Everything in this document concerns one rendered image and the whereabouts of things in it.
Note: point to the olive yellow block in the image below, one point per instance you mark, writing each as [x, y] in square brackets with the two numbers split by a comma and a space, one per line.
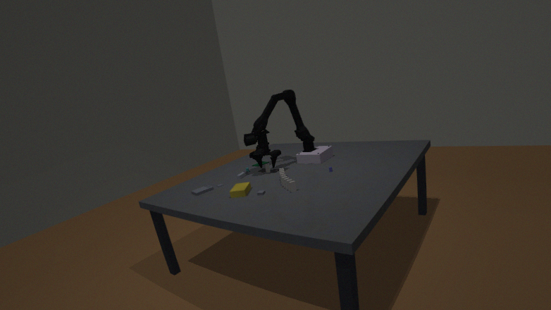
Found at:
[240, 190]

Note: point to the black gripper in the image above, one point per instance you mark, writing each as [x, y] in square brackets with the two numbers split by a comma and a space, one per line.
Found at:
[274, 154]

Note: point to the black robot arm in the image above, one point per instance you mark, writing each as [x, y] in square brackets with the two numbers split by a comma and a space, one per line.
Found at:
[259, 130]

